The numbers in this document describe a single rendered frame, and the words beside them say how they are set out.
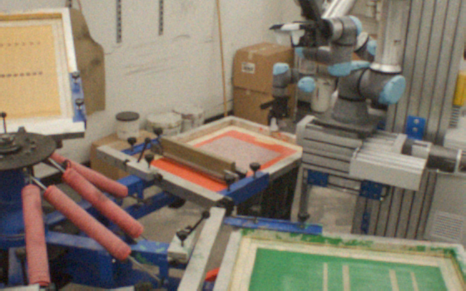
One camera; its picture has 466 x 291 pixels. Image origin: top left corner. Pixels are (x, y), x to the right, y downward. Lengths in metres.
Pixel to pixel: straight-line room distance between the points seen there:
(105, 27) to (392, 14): 2.86
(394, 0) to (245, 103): 3.88
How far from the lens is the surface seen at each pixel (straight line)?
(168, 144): 2.31
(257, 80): 5.41
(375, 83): 1.92
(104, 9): 4.28
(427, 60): 2.12
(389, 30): 1.89
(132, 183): 1.96
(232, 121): 2.79
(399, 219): 2.36
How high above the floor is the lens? 1.91
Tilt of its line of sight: 22 degrees down
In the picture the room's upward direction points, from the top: 2 degrees clockwise
